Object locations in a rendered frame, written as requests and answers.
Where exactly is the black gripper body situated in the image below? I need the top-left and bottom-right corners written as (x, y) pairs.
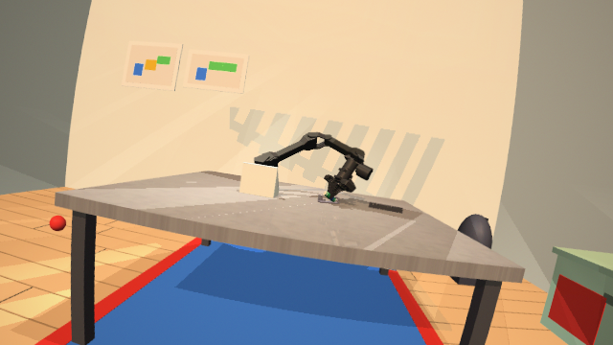
top-left (324, 167), bottom-right (355, 192)

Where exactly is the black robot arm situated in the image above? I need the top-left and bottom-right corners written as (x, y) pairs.
top-left (253, 132), bottom-right (373, 181)

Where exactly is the green and blue battery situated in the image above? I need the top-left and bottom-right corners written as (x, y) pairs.
top-left (324, 191), bottom-right (336, 202)

